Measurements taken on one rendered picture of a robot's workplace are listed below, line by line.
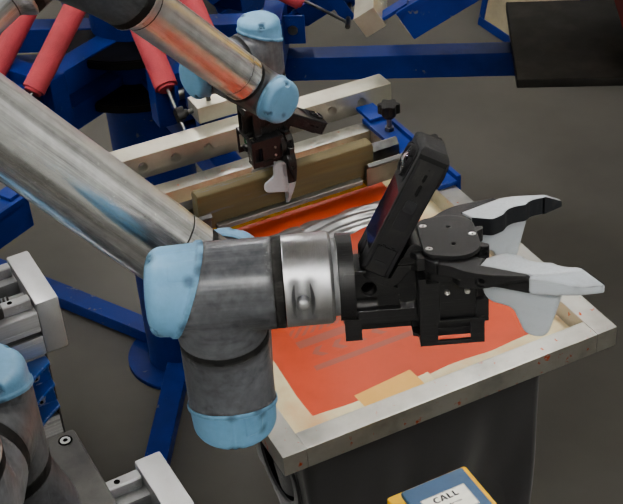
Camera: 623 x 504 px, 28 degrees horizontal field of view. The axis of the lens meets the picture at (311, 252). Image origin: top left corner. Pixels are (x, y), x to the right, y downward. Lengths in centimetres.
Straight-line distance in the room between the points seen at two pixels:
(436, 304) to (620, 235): 301
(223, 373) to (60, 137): 24
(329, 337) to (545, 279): 113
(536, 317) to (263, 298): 21
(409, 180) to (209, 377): 23
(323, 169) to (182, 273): 136
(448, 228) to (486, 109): 362
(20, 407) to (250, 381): 30
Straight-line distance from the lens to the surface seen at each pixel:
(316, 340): 205
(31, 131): 107
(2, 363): 126
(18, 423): 125
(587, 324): 204
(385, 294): 101
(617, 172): 429
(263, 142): 222
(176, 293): 98
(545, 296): 97
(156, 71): 265
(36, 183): 108
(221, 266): 98
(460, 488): 179
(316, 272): 98
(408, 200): 96
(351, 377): 198
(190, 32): 186
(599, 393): 340
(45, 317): 181
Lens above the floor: 226
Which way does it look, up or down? 35 degrees down
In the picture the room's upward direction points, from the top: 4 degrees counter-clockwise
